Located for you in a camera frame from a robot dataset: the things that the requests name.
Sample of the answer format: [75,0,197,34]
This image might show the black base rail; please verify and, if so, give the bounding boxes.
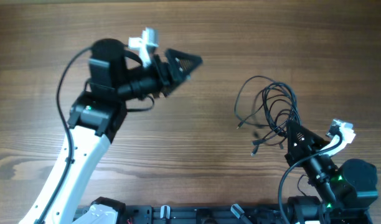
[114,204,284,224]

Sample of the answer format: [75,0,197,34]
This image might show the right camera black cable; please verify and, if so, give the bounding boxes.
[277,132,344,224]

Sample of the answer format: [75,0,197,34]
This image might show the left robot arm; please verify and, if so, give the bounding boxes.
[21,38,203,223]

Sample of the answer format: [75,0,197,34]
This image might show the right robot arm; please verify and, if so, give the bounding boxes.
[279,119,378,223]

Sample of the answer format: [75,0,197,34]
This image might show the black usb cables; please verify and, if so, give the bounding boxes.
[233,75,302,157]

